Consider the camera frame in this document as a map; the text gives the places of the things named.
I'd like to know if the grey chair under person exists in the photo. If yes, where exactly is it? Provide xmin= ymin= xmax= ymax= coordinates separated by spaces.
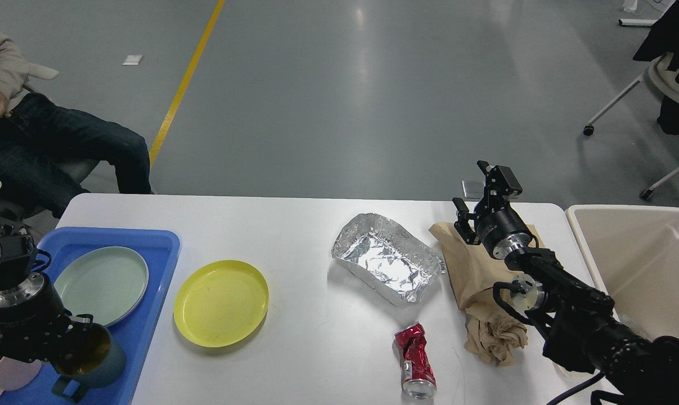
xmin=2 ymin=65 xmax=101 ymax=220

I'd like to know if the blue plastic tray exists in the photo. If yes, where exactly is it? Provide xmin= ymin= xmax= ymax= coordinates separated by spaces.
xmin=0 ymin=226 xmax=181 ymax=405

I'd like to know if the yellow plastic plate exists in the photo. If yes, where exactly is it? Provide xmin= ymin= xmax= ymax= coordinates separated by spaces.
xmin=174 ymin=260 xmax=269 ymax=348

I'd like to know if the seated person in jeans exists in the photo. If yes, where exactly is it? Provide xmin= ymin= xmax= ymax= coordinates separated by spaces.
xmin=0 ymin=31 xmax=152 ymax=218

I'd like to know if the metal floor plate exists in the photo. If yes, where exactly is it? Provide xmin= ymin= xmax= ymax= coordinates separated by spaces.
xmin=462 ymin=180 xmax=485 ymax=200

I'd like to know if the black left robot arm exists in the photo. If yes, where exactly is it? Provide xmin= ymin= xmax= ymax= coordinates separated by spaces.
xmin=0 ymin=212 xmax=93 ymax=366

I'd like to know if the crushed red soda can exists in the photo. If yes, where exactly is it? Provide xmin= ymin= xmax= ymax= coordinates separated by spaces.
xmin=395 ymin=322 xmax=437 ymax=400

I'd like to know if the aluminium foil tray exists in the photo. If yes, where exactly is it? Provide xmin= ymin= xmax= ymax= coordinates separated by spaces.
xmin=331 ymin=213 xmax=446 ymax=306

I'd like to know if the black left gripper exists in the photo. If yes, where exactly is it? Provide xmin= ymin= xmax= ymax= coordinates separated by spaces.
xmin=0 ymin=272 xmax=94 ymax=366

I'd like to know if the dark teal mug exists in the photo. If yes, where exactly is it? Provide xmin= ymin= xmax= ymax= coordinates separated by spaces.
xmin=51 ymin=323 xmax=126 ymax=403

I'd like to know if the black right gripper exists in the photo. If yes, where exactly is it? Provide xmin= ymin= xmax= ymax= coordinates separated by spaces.
xmin=452 ymin=161 xmax=534 ymax=259

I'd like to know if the beige plastic bin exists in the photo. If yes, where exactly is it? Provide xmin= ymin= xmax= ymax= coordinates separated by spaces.
xmin=566 ymin=205 xmax=679 ymax=339

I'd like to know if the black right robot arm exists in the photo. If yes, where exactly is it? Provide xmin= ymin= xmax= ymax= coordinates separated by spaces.
xmin=452 ymin=160 xmax=679 ymax=404

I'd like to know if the crumpled brown paper bag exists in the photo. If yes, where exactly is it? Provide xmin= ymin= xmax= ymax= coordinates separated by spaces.
xmin=429 ymin=222 xmax=529 ymax=367

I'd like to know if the white office chair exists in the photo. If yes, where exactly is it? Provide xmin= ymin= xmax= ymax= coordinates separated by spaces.
xmin=583 ymin=0 xmax=679 ymax=201

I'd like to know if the pale green plate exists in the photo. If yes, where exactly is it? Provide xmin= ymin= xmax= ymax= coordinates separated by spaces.
xmin=53 ymin=246 xmax=149 ymax=327

